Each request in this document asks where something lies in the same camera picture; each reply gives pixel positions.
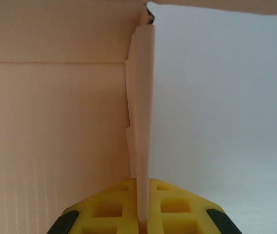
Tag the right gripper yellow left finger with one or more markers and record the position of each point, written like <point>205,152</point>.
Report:
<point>109,219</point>

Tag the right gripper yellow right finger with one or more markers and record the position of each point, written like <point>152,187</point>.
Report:
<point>177,217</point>

